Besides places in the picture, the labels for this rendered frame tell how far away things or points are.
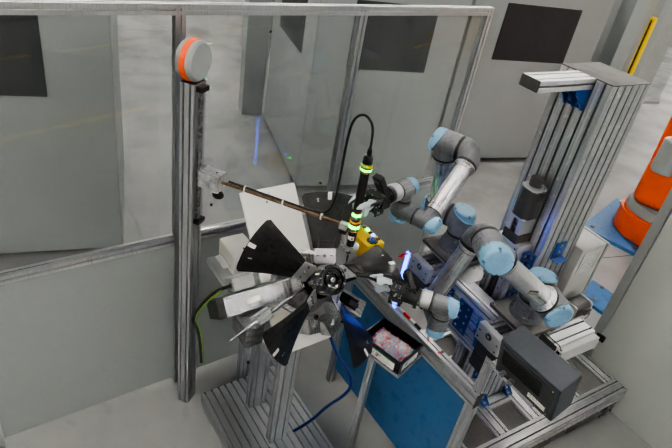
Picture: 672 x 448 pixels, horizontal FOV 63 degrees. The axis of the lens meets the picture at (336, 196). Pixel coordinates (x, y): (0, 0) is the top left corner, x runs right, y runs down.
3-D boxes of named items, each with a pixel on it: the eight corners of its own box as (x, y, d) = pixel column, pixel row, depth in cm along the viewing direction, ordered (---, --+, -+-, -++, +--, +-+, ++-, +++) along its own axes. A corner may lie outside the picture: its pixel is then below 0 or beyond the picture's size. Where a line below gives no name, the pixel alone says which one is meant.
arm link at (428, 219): (491, 157, 239) (433, 242, 221) (468, 148, 244) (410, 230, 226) (492, 140, 229) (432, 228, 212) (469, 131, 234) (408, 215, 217)
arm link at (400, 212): (407, 231, 223) (413, 208, 217) (384, 219, 228) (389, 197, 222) (416, 223, 229) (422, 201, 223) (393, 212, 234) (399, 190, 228)
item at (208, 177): (195, 187, 223) (195, 169, 218) (204, 180, 228) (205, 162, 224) (216, 194, 220) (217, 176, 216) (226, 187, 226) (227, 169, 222)
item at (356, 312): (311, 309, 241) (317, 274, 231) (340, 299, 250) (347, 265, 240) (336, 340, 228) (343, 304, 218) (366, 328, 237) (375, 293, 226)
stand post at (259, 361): (244, 411, 293) (262, 240, 235) (259, 405, 298) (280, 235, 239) (248, 418, 290) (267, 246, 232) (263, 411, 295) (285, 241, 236)
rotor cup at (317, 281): (295, 275, 214) (311, 273, 203) (321, 255, 221) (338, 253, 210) (313, 306, 216) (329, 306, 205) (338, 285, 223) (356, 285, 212)
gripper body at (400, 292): (389, 289, 210) (419, 299, 208) (394, 274, 217) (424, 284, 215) (385, 302, 215) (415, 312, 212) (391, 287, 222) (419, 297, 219)
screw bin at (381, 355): (357, 345, 237) (360, 334, 233) (380, 327, 249) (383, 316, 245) (397, 376, 226) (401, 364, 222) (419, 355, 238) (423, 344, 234)
